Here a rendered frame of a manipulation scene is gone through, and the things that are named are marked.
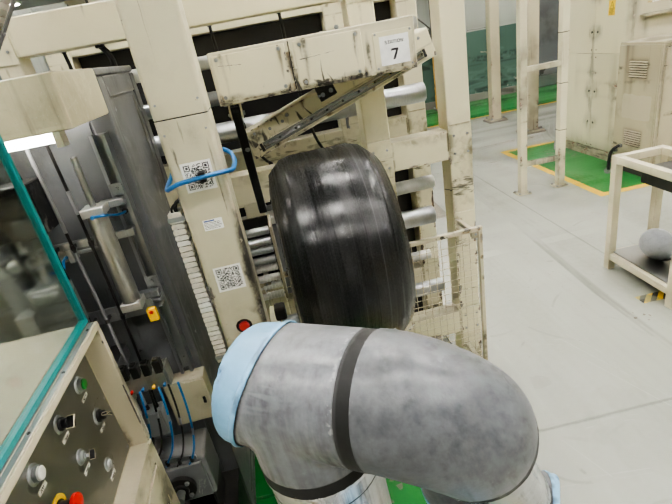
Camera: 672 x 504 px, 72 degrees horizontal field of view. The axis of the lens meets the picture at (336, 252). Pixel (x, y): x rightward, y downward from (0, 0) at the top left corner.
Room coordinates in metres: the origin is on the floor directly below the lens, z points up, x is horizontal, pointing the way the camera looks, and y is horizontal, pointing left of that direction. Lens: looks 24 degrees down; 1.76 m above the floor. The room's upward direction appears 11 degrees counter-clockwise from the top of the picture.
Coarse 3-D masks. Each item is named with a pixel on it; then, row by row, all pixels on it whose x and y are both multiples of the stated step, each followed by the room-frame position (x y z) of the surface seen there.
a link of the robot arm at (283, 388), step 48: (240, 336) 0.36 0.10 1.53; (288, 336) 0.34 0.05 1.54; (336, 336) 0.32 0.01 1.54; (240, 384) 0.31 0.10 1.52; (288, 384) 0.29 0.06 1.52; (336, 384) 0.28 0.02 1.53; (240, 432) 0.30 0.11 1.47; (288, 432) 0.28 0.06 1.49; (336, 432) 0.26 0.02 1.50; (288, 480) 0.28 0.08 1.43; (336, 480) 0.28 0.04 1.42; (384, 480) 0.32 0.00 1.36
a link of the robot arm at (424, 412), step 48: (384, 336) 0.30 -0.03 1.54; (384, 384) 0.26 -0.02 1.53; (432, 384) 0.26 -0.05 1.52; (480, 384) 0.27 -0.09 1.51; (384, 432) 0.24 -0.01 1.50; (432, 432) 0.24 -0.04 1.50; (480, 432) 0.24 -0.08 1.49; (528, 432) 0.26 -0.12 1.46; (432, 480) 0.24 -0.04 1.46; (480, 480) 0.24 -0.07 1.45; (528, 480) 0.33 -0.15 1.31
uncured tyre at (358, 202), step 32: (288, 160) 1.24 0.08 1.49; (320, 160) 1.20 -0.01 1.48; (352, 160) 1.18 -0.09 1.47; (288, 192) 1.11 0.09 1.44; (320, 192) 1.09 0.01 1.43; (352, 192) 1.08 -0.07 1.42; (384, 192) 1.09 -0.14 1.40; (288, 224) 1.06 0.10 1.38; (320, 224) 1.03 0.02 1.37; (352, 224) 1.03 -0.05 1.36; (384, 224) 1.03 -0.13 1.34; (288, 256) 1.03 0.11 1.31; (320, 256) 0.99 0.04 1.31; (352, 256) 0.99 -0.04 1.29; (384, 256) 1.00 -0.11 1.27; (320, 288) 0.97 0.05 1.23; (352, 288) 0.98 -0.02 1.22; (384, 288) 0.98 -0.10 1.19; (320, 320) 0.98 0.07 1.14; (352, 320) 0.98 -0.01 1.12; (384, 320) 1.00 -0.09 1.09
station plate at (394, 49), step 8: (384, 40) 1.48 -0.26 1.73; (392, 40) 1.48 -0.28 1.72; (400, 40) 1.48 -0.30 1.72; (408, 40) 1.48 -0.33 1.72; (384, 48) 1.48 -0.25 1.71; (392, 48) 1.48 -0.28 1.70; (400, 48) 1.48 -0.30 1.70; (408, 48) 1.48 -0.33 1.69; (384, 56) 1.48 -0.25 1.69; (392, 56) 1.48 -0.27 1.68; (400, 56) 1.48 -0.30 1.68; (408, 56) 1.48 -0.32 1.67; (384, 64) 1.48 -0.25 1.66
